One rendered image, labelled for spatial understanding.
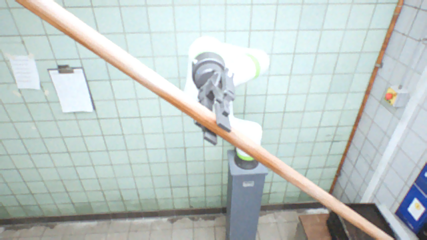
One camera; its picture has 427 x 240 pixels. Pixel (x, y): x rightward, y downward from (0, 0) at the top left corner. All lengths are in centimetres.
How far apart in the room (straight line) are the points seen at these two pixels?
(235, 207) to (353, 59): 126
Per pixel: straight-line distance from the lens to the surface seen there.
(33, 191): 286
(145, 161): 228
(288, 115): 209
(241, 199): 165
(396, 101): 193
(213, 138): 49
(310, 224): 213
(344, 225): 190
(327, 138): 237
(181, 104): 46
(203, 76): 64
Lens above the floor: 225
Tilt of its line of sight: 34 degrees down
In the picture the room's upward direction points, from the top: straight up
